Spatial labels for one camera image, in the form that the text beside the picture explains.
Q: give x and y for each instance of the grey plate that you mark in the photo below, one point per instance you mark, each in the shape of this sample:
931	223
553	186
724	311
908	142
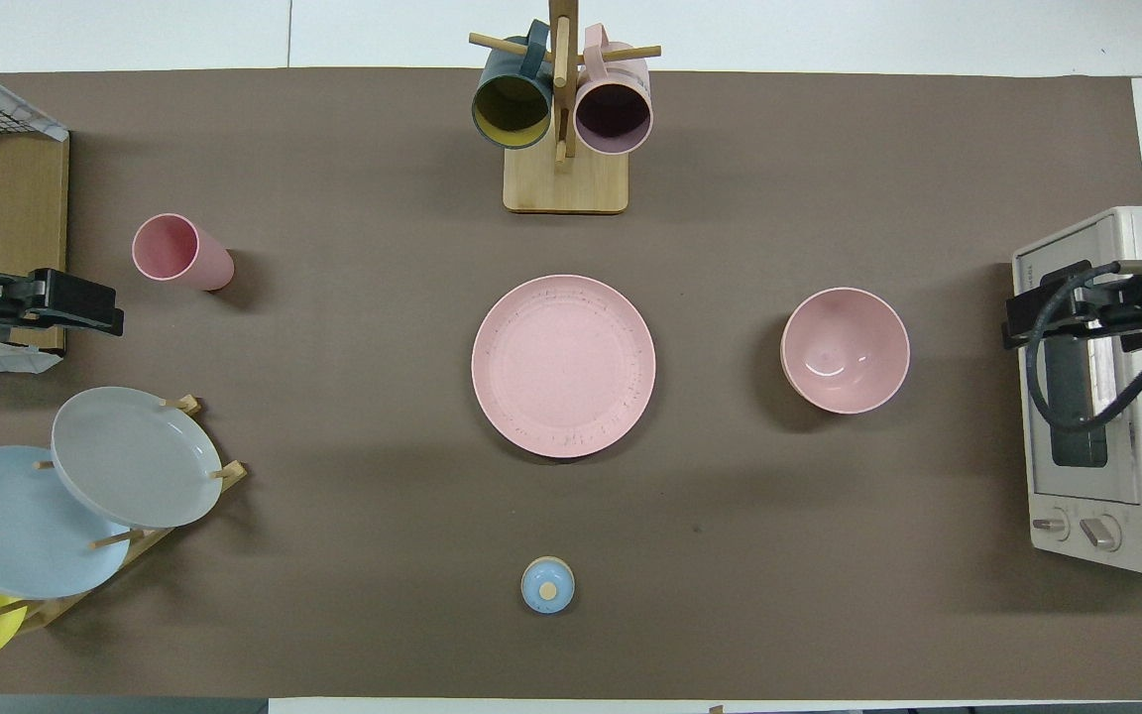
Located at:
135	456

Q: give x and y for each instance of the wooden plate rack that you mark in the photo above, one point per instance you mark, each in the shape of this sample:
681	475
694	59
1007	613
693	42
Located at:
150	540

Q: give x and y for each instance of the pale pink mug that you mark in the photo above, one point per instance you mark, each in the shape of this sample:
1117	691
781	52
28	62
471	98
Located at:
614	111

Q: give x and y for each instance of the wooden mug tree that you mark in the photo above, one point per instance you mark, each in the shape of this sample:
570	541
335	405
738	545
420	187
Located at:
565	183

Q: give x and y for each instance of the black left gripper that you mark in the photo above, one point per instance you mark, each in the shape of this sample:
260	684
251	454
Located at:
70	295

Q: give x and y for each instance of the dark teal mug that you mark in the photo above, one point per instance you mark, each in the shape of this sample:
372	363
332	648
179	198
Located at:
512	104

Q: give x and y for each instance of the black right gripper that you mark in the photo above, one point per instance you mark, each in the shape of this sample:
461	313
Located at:
1096	312

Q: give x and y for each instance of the brown table mat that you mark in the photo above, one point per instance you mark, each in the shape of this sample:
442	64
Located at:
383	297

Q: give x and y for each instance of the light blue plate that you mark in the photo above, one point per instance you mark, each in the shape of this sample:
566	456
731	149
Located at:
16	526

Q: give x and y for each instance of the pink bowl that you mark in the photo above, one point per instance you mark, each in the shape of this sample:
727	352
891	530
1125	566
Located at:
846	350

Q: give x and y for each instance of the pink tumbler cup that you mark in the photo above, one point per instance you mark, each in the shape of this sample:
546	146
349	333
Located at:
174	250

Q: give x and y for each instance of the wooden two-tier shelf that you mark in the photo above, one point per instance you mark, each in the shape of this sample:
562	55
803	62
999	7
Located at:
21	208

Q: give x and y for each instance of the pink speckled plate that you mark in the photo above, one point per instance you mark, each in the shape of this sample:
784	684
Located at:
563	367

